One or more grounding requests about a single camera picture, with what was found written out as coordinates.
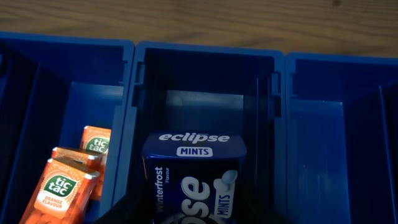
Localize blue tray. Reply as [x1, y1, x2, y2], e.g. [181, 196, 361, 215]
[0, 30, 398, 224]

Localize orange candy box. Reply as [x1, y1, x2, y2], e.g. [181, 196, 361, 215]
[79, 125, 112, 201]
[18, 157, 101, 224]
[50, 146, 104, 170]

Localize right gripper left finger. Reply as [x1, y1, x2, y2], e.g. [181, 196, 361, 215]
[93, 185, 153, 224]

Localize blue candy pack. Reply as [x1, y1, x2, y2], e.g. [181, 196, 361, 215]
[141, 130, 248, 224]

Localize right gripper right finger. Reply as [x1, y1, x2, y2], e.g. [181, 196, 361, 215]
[236, 192, 292, 224]

